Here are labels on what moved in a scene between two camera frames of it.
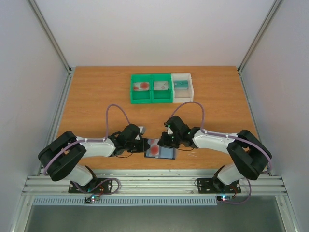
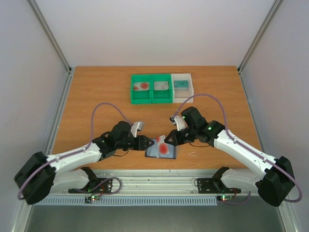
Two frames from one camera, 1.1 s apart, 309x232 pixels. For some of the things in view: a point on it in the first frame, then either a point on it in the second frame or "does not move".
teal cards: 181,84 does not move
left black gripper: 143,149 does not move
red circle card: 153,150 → 163,149
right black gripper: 164,140 does not move
